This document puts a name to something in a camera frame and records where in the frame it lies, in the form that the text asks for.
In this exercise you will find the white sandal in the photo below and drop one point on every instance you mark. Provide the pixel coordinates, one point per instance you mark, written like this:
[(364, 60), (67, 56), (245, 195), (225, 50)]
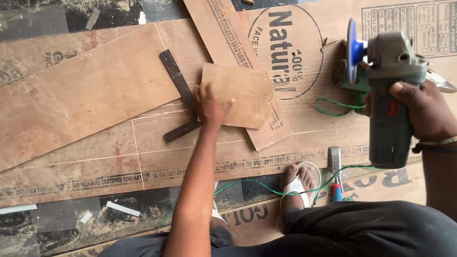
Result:
[(314, 175)]

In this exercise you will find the long printed plywood strip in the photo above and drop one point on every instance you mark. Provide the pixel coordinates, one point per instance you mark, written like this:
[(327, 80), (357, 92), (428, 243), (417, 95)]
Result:
[(223, 34)]

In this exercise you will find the large printed plywood sheet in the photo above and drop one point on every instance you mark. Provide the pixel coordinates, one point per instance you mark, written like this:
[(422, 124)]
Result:
[(314, 117)]

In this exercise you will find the person's dark trousers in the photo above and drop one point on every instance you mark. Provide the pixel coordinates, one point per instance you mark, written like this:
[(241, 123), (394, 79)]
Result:
[(357, 232)]

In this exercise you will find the grey angle grinder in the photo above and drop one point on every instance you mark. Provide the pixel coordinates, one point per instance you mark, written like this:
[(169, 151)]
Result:
[(389, 117)]

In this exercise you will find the black steel try square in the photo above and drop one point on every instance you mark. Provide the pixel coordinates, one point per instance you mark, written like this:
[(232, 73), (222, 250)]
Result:
[(176, 76)]

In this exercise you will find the small plywood chip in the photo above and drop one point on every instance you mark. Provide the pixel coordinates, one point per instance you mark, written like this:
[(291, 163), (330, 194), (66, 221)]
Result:
[(329, 40)]

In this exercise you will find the person's right foot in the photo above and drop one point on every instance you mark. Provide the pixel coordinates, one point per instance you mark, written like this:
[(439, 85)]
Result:
[(295, 175)]

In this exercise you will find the white laminate strip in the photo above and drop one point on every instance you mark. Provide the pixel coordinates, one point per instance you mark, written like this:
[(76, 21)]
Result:
[(123, 209), (18, 209)]

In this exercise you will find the person's left hand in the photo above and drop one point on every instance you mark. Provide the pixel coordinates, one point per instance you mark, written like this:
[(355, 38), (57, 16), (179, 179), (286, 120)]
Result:
[(209, 107)]

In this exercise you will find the grey laminate strip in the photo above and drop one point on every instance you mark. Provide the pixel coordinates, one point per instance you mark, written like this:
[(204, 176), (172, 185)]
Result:
[(92, 19)]

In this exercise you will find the small rectangular plywood piece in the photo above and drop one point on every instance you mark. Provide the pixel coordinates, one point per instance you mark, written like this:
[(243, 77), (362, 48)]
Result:
[(242, 94)]

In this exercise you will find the plywood sheet with large lettering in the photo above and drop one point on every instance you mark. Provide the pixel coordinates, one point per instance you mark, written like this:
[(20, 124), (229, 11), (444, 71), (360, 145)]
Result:
[(385, 185)]

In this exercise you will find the person's right hand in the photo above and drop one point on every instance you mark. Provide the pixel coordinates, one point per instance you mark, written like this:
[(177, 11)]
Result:
[(428, 110)]

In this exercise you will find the small white laminate offcut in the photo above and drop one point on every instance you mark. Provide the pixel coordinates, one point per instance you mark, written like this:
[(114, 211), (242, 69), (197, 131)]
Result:
[(85, 217)]

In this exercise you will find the black wristband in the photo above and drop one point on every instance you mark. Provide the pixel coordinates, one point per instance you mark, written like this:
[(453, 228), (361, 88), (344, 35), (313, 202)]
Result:
[(432, 147)]

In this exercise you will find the wide plain plywood plank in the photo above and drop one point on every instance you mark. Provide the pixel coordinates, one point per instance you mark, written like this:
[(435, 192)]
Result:
[(89, 96)]

